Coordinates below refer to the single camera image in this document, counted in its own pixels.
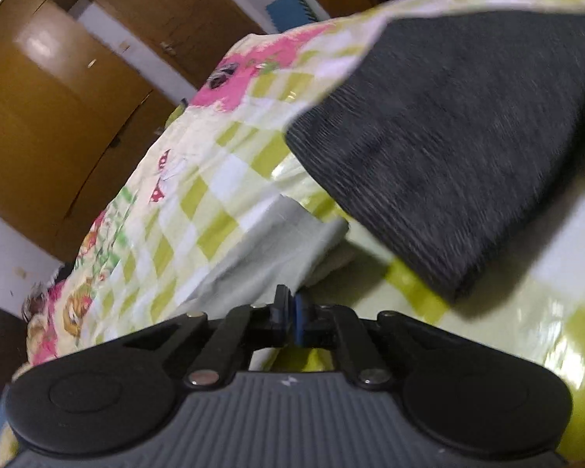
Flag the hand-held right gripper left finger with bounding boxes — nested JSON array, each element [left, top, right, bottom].
[[122, 287, 293, 391]]

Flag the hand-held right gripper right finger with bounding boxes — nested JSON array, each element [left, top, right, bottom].
[[295, 292, 452, 391]]

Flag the grey-green pants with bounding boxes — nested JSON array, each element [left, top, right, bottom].
[[175, 194, 350, 325]]

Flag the dark grey folded pants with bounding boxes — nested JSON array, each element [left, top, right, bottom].
[[283, 10, 585, 304]]

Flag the bed with checked cover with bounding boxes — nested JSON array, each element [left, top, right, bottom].
[[0, 0, 585, 464]]

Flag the pile of clothes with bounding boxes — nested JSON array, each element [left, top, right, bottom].
[[22, 278, 62, 320]]

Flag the small black cloth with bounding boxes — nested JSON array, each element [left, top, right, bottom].
[[209, 64, 239, 89]]

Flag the cartoon printed quilt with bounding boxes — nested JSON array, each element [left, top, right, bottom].
[[24, 14, 386, 366]]

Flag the brown wooden wardrobe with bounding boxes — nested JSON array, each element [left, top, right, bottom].
[[0, 0, 176, 264]]

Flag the brown wooden door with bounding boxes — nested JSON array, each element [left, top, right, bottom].
[[92, 0, 269, 91]]

